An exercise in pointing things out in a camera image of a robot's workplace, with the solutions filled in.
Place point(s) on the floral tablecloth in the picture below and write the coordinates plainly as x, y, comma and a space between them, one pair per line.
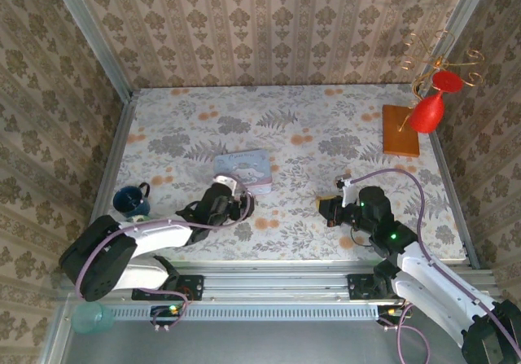
285, 119

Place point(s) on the black connector board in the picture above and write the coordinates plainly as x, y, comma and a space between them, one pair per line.
165, 314
390, 313

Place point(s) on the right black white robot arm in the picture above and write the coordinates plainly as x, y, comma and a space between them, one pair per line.
439, 286

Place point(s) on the aluminium front frame rail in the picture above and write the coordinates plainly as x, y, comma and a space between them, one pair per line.
277, 278

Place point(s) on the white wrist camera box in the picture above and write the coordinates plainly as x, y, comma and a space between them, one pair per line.
226, 182
348, 195

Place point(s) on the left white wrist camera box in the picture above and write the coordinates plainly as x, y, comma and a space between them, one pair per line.
226, 182

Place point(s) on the aluminium frame post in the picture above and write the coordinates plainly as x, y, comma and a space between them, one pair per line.
460, 18
89, 30

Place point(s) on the aluminium side rail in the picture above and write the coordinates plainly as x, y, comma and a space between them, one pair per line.
447, 176
118, 136

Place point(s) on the dark blue mug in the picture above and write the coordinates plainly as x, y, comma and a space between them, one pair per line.
130, 203

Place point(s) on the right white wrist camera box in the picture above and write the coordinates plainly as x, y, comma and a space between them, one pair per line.
348, 195

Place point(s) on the red plastic goblet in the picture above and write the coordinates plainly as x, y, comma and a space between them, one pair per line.
427, 113

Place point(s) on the green translucent cup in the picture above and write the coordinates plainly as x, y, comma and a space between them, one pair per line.
91, 318

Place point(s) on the pastel cartoon tin box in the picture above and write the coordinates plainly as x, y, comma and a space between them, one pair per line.
248, 166

